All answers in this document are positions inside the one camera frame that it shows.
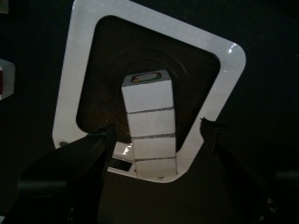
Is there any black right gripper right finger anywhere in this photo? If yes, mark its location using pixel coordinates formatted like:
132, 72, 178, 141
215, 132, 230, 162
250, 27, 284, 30
199, 116, 291, 224

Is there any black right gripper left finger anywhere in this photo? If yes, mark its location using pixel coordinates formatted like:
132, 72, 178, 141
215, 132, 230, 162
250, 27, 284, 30
0, 122, 119, 224

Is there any white sushi roll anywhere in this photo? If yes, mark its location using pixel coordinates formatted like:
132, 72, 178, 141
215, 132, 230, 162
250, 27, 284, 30
120, 69, 180, 179

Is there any white rimmed black tray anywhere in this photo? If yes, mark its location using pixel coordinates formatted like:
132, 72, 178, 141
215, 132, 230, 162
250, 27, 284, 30
51, 0, 248, 184

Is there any white toy piece red centre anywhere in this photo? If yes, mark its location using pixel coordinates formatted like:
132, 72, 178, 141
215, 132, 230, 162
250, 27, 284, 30
0, 58, 16, 101

